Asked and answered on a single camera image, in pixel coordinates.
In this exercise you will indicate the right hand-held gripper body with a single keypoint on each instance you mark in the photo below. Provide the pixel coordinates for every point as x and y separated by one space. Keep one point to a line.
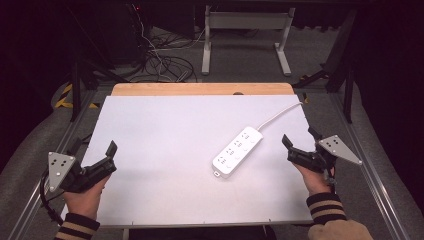
338 148

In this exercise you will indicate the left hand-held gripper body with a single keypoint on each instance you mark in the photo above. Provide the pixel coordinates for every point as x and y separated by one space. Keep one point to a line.
61 166

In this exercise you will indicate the white power strip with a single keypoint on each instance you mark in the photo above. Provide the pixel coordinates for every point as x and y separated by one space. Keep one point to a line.
237 151

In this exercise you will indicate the person's right hand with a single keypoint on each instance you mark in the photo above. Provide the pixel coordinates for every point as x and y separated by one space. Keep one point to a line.
315 181

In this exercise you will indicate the person's left hand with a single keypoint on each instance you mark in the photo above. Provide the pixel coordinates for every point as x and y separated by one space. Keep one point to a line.
85 201

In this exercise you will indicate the yellow black hazard tape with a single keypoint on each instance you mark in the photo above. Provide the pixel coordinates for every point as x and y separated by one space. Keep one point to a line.
65 98

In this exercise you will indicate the white table cover board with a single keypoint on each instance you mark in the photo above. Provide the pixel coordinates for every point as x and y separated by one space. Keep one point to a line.
166 160

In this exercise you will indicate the black tripod stand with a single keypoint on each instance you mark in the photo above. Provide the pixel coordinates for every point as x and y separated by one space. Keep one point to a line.
348 83
76 86

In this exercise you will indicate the wooden table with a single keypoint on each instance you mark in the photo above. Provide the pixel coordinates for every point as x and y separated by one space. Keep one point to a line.
200 89

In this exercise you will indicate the black computer case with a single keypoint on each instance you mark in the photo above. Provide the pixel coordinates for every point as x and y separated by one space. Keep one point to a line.
128 33

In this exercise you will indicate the aluminium floor rail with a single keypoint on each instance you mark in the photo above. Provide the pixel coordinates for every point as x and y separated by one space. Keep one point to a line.
370 173
40 190

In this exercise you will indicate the white metal desk frame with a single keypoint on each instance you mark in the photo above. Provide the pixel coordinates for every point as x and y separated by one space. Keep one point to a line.
248 20

